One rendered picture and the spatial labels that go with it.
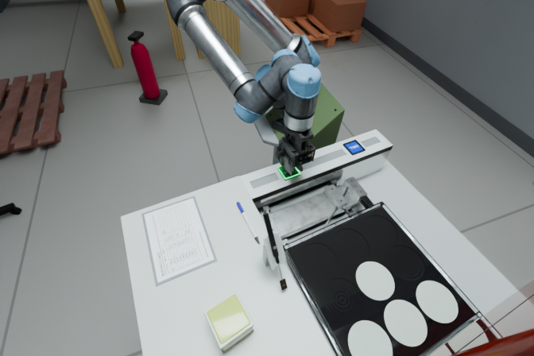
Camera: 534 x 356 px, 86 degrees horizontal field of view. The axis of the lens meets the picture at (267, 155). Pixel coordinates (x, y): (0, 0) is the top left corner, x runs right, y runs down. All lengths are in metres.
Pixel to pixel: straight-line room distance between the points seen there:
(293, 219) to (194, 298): 0.37
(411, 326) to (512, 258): 1.59
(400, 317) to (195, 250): 0.53
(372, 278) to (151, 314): 0.55
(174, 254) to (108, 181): 1.61
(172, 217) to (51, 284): 1.32
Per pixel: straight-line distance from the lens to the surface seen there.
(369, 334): 0.82
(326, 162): 0.97
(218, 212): 0.83
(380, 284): 0.87
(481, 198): 2.59
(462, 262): 1.11
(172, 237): 0.81
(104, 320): 1.87
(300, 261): 0.84
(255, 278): 0.74
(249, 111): 0.78
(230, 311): 0.65
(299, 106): 0.68
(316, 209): 0.95
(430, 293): 0.92
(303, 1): 4.21
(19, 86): 3.52
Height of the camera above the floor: 1.67
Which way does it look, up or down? 47 degrees down
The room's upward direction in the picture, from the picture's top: 3 degrees clockwise
